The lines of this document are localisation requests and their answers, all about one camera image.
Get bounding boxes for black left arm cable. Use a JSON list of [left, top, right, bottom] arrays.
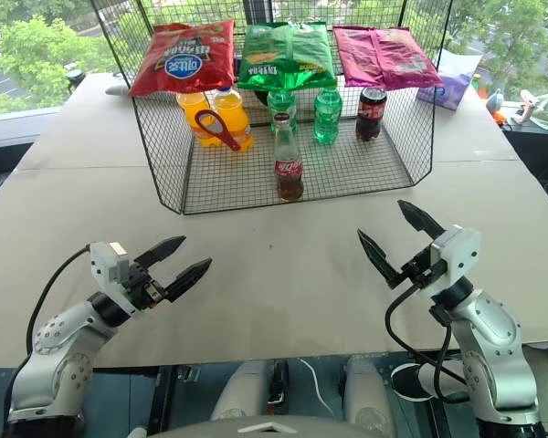
[[2, 244, 94, 412]]

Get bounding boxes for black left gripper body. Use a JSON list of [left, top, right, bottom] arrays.
[[122, 262, 174, 312]]

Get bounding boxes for grey stuffed toy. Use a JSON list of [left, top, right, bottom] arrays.
[[485, 88, 506, 114]]

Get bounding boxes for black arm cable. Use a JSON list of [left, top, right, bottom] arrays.
[[2, 244, 94, 412], [385, 282, 470, 404]]

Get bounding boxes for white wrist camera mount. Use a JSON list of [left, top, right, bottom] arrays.
[[417, 224, 481, 300], [89, 242, 142, 317]]

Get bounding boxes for black and white shoe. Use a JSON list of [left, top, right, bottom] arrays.
[[391, 362, 467, 402]]

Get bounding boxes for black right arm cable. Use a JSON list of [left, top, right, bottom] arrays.
[[385, 282, 470, 404]]

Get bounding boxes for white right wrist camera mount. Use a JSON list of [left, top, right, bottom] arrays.
[[417, 224, 481, 300]]

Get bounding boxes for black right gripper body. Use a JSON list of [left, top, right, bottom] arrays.
[[398, 246, 441, 289]]

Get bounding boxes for orange soda plastic bottle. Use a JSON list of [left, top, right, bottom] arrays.
[[212, 87, 255, 152], [175, 91, 224, 148]]

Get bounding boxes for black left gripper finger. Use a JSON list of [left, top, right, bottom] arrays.
[[163, 257, 214, 304], [134, 235, 187, 276]]

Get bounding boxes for glass cola bottle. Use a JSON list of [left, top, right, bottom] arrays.
[[272, 114, 305, 203]]

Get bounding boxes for purple tissue pack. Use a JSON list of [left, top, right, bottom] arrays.
[[415, 73, 473, 111]]

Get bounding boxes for silver robot torso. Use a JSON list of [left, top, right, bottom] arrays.
[[128, 413, 371, 438]]

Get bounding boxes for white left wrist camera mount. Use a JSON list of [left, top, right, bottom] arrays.
[[89, 242, 142, 317]]

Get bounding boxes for red chip bag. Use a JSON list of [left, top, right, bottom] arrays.
[[128, 19, 236, 98]]

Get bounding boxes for white gun-shaped tool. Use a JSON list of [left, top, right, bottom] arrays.
[[511, 89, 548, 130]]

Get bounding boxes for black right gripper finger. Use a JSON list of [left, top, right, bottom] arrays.
[[356, 228, 406, 290], [396, 199, 447, 241]]

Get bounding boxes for green chip bag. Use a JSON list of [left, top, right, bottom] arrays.
[[236, 22, 338, 90]]

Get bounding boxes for magenta chip bag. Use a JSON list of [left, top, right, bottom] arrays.
[[332, 26, 444, 90]]

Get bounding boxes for white thin cable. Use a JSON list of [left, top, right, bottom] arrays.
[[298, 358, 332, 420]]

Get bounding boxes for black wire mesh rack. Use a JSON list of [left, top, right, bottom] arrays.
[[90, 0, 453, 216]]

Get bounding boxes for green soda plastic bottle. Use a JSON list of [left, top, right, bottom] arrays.
[[267, 89, 298, 134], [313, 86, 344, 146]]

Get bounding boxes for silver robot right leg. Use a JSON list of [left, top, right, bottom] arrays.
[[344, 358, 395, 438]]

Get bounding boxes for dark cola plastic bottle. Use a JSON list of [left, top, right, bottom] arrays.
[[355, 86, 388, 143]]

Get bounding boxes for red bottle opener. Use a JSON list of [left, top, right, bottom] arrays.
[[194, 109, 241, 152]]

